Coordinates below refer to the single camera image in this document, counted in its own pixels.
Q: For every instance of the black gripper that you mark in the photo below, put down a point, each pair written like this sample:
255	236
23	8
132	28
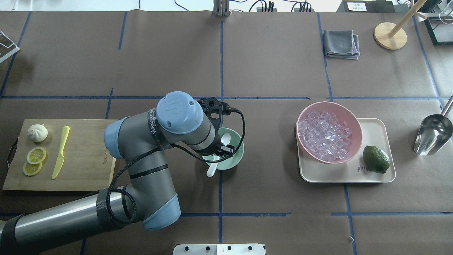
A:
224	149

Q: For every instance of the white plastic spoon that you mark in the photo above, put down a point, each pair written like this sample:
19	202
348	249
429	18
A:
225	139

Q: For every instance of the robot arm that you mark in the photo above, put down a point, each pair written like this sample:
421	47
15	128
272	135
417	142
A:
143	190

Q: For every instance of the clear ice cubes pile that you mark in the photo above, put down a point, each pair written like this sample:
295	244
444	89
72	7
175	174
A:
324	136

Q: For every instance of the pink bowl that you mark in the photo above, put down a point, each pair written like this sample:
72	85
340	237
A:
343	114

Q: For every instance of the steel ice scoop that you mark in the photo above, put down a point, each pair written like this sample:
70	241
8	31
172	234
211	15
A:
434	132

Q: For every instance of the white mounting column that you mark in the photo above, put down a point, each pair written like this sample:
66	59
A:
220	249

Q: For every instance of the black power strip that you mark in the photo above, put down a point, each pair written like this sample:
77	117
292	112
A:
282	6

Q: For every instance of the green lime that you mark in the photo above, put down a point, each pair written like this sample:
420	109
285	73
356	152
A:
376	159

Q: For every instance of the cream serving tray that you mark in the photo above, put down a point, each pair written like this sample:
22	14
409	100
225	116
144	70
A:
355	170

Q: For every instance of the gray folded cloth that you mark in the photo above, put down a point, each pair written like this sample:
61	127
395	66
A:
341	44

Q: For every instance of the yellow plastic knife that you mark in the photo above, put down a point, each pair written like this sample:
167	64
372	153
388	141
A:
61	158

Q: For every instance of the bamboo cutting board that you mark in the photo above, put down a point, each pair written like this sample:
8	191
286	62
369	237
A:
87	167

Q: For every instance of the white steamed bun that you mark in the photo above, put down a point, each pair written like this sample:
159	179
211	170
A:
37	133

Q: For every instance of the upper lemon slice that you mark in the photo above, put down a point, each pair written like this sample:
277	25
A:
36	155

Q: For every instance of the lemon slice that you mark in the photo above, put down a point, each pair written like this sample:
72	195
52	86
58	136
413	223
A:
31	169
36	155

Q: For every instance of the lower lemon slice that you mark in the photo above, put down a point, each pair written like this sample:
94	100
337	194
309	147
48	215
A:
31	169

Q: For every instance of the wooden cup tree stand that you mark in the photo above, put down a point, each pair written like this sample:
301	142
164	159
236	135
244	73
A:
392	36

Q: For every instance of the aluminium frame post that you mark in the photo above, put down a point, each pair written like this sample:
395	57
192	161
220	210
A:
221	8

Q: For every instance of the metal cutting board handle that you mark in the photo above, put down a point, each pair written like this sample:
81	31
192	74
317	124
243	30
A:
12	153

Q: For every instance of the wire cup rack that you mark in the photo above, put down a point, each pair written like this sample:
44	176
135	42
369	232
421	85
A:
7	47

